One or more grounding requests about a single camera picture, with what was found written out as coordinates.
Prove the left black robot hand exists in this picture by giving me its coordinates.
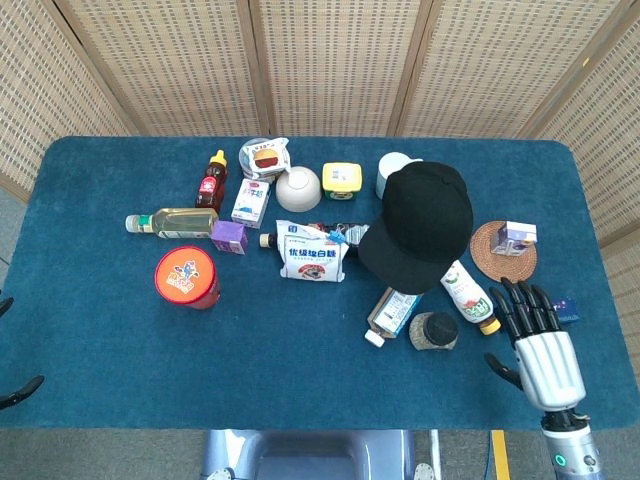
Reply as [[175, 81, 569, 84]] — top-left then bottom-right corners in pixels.
[[0, 297, 45, 411]]

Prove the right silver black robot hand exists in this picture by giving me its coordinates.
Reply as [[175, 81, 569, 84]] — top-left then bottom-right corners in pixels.
[[483, 277, 587, 414]]

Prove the black baseball cap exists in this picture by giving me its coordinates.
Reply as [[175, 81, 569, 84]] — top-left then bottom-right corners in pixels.
[[357, 160, 475, 295]]

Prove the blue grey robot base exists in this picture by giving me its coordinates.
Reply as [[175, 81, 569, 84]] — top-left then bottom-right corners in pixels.
[[202, 428, 419, 480]]

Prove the white castor sugar bag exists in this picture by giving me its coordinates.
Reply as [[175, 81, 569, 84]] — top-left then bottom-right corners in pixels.
[[276, 219, 350, 283]]

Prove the small dark blue box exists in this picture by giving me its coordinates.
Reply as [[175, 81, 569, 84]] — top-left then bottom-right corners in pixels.
[[552, 298, 585, 324]]

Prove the yellow floor tape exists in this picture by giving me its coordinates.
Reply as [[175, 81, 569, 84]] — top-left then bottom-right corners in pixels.
[[491, 429, 511, 480]]

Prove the white drink bottle yellow cap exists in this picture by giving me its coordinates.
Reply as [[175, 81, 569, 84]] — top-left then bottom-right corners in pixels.
[[439, 259, 502, 336]]

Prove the round woven coaster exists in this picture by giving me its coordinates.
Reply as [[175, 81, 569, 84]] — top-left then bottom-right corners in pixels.
[[469, 220, 540, 282]]

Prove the glass spice jar black lid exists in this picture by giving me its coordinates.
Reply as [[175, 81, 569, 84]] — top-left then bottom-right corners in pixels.
[[408, 311, 460, 351]]

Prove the small white purple carton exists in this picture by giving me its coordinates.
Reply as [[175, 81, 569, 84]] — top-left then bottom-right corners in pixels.
[[489, 220, 538, 257]]

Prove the clear bottle blue label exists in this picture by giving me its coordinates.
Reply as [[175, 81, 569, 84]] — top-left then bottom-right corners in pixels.
[[363, 287, 425, 348]]

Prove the orange instant noodle cup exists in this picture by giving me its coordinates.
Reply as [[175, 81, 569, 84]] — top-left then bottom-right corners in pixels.
[[153, 245, 221, 310]]

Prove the clear oil bottle green cap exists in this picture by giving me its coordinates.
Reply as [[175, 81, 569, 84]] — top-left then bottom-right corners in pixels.
[[124, 207, 220, 240]]

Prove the blue table mat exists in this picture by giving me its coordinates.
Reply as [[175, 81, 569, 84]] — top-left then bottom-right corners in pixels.
[[0, 135, 640, 431]]

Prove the woven folding screen panel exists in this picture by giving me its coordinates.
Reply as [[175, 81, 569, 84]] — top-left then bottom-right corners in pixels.
[[0, 0, 134, 201], [237, 0, 434, 137], [387, 0, 621, 139], [39, 0, 274, 137], [519, 0, 640, 351]]

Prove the light blue cup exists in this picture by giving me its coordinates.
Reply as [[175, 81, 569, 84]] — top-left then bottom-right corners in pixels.
[[375, 152, 425, 200]]

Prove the purple drink carton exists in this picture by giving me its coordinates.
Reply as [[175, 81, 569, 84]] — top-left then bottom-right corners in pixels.
[[210, 219, 249, 256]]

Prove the honey bottle yellow cap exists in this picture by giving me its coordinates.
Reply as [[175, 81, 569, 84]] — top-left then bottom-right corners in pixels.
[[194, 149, 229, 214]]

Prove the yellow lidded container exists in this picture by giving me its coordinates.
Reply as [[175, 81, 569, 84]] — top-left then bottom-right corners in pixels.
[[321, 162, 363, 201]]

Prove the white blue milk carton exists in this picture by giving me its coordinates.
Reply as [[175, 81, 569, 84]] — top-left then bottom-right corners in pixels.
[[230, 178, 271, 230]]

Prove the beige bowl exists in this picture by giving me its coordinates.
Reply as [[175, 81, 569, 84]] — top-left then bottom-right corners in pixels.
[[275, 165, 322, 212]]

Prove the clear plastic round container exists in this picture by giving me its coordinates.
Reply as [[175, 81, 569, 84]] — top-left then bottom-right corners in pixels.
[[237, 138, 282, 184]]

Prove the burger snack packet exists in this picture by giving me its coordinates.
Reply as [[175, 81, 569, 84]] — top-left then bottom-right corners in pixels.
[[240, 137, 291, 179]]

